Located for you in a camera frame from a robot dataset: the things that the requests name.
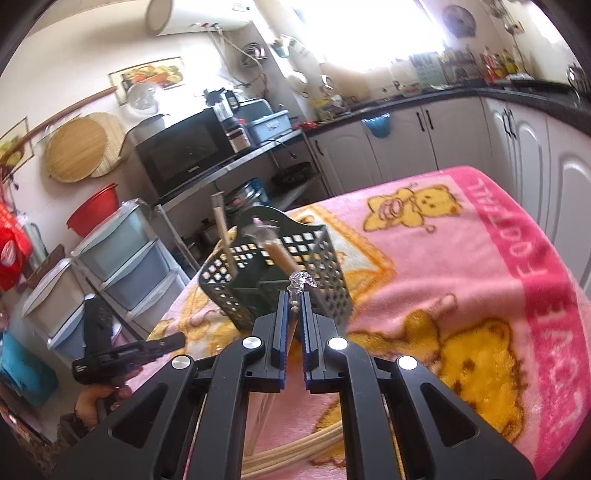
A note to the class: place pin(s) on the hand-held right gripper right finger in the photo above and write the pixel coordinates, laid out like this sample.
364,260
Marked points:
305,350

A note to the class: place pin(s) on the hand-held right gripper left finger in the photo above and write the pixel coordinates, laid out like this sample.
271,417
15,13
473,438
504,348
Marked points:
282,339

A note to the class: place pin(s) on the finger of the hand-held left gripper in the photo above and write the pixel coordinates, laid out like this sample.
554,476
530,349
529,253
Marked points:
161,345

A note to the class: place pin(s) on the dark green plastic basket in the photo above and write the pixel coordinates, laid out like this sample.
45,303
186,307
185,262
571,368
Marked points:
258,286

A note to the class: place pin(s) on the ornate metal spoon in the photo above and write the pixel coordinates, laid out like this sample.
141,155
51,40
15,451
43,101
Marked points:
300,282

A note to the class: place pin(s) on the plastic-wrapped pale wooden chopsticks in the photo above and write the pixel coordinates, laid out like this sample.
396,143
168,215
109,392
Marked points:
295,445

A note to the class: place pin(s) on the person's left hand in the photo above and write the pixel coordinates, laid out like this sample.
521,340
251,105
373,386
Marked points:
92,404

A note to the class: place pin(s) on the white lidded drawer unit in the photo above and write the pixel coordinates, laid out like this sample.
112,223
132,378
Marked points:
55,304

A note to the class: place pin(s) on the pale blue plastic drawer unit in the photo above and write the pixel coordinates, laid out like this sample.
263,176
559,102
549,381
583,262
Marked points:
129,258

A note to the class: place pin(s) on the teal storage box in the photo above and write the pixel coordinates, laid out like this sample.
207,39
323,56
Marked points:
27,369

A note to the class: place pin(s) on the red plastic bag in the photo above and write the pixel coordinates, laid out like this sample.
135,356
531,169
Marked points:
11,249

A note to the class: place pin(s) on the red plastic basin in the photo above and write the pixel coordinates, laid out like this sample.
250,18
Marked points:
92,210

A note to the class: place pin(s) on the steel shelf rack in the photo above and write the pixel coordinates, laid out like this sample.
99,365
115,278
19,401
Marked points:
295,194

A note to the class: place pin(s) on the blue tin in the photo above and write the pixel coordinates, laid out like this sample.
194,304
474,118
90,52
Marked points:
254,194

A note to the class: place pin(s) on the black frying pan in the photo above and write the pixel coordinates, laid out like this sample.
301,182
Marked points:
292,174

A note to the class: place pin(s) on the pink cartoon bear blanket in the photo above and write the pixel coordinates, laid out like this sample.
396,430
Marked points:
461,277

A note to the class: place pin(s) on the round wooden board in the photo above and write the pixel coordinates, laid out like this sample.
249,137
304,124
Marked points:
78,147

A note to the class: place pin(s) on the black microwave oven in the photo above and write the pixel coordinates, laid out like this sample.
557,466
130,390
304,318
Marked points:
184,152

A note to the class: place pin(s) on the round bamboo mat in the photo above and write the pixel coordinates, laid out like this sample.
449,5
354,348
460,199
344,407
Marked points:
119,138

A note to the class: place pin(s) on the blue plastic dish box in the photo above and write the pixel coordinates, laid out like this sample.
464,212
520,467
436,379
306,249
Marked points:
268,127

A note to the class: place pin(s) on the long wooden rolling pin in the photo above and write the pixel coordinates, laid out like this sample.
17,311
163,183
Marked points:
60,115

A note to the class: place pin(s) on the black blender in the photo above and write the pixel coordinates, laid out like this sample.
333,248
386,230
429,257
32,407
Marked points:
231,120

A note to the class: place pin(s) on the blue hanging bin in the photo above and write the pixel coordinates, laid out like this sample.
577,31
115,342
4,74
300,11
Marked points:
377,127

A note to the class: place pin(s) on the clear plastic dome lid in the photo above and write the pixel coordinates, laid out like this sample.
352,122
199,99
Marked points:
141,96

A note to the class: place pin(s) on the white kitchen cabinets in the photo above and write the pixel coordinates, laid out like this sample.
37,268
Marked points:
461,134

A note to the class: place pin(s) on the black countertop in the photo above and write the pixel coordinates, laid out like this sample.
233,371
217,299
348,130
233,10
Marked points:
415,94

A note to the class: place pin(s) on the teal knife block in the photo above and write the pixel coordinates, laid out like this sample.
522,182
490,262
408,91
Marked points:
429,71

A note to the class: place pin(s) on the window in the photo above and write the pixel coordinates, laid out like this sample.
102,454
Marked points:
378,32

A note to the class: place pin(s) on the white water heater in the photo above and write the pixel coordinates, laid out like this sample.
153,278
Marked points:
198,16

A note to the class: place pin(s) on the row of condiment bottles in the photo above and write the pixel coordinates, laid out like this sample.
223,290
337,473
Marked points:
501,64

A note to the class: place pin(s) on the vegetable wall poster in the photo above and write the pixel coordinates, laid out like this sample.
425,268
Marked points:
14,145

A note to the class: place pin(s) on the fruit basket wall poster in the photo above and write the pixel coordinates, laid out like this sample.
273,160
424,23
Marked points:
150,76

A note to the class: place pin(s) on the wall utensil holder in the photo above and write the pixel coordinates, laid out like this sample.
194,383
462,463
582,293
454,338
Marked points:
282,47

